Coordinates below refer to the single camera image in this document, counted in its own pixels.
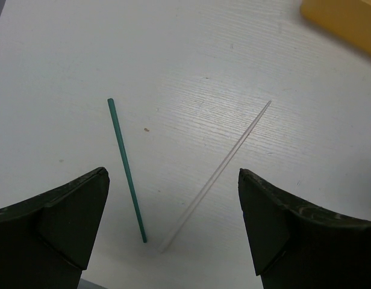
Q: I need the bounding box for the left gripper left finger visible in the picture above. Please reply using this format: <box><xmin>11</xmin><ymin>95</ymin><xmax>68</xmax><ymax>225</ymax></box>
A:
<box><xmin>0</xmin><ymin>167</ymin><xmax>110</xmax><ymax>288</ymax></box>

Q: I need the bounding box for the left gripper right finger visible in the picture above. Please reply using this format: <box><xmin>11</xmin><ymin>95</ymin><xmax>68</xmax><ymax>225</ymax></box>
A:
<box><xmin>238</xmin><ymin>169</ymin><xmax>371</xmax><ymax>288</ymax></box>

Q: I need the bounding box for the white chopstick left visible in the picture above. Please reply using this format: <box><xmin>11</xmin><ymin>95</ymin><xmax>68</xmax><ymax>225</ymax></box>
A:
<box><xmin>158</xmin><ymin>101</ymin><xmax>272</xmax><ymax>253</ymax></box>

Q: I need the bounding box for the teal chopstick left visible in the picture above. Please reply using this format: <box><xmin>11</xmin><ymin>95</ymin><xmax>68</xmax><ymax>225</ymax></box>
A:
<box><xmin>107</xmin><ymin>98</ymin><xmax>148</xmax><ymax>243</ymax></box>

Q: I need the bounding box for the yellow paper box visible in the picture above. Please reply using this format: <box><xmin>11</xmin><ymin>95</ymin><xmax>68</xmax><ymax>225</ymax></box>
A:
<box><xmin>300</xmin><ymin>0</ymin><xmax>371</xmax><ymax>55</ymax></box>

